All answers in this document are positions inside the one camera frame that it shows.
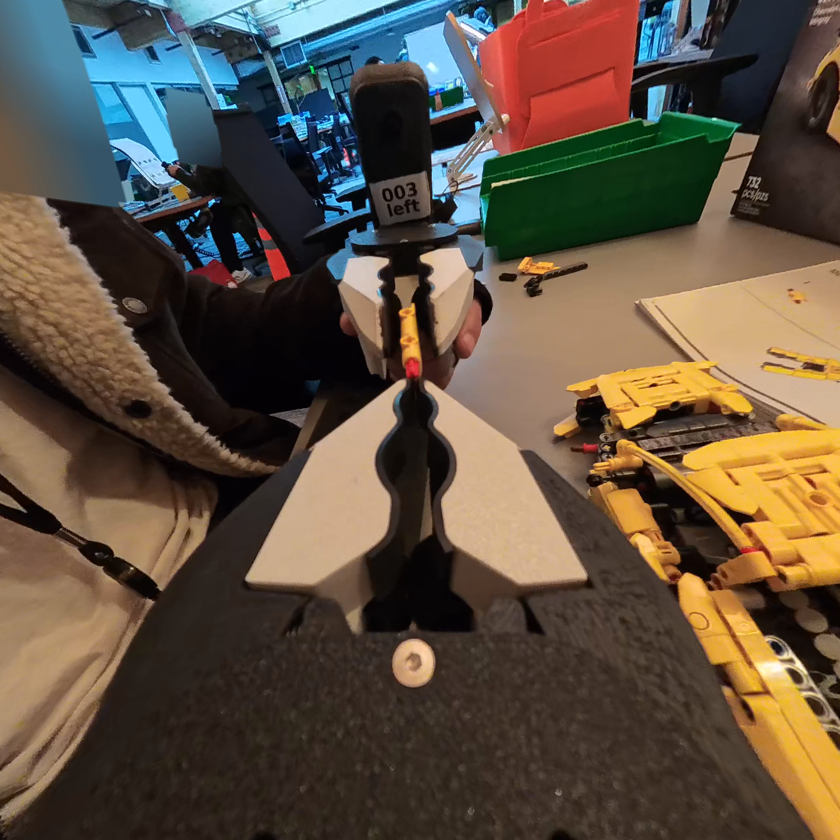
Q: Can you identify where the toy car product box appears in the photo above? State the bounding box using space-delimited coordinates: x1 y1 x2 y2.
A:
730 0 840 245

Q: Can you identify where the green plastic bin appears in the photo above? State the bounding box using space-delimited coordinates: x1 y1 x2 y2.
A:
479 112 742 262

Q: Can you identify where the open instruction booklet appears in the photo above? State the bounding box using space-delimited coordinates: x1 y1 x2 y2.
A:
635 259 840 427

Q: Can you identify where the yellow toy brick car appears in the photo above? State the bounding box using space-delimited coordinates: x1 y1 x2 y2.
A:
553 360 840 840

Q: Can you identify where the black lanyard with clasp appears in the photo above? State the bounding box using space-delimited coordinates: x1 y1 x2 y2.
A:
0 472 161 601

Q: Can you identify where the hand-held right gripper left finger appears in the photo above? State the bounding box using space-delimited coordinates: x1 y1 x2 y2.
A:
245 379 411 632

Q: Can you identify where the red felt bag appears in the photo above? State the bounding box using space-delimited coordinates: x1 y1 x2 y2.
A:
478 0 641 156

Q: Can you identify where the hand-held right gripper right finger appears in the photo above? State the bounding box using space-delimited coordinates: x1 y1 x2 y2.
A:
420 381 589 616

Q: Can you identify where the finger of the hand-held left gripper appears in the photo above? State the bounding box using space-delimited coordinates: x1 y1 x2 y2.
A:
415 247 475 361
338 255 401 380

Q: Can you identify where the white hoodie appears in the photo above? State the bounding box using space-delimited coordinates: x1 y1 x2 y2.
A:
0 364 224 811

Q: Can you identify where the person's left forearm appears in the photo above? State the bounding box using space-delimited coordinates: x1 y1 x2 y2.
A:
184 256 493 414

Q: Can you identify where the person's left hand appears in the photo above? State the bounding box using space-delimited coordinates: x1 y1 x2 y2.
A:
339 305 485 389

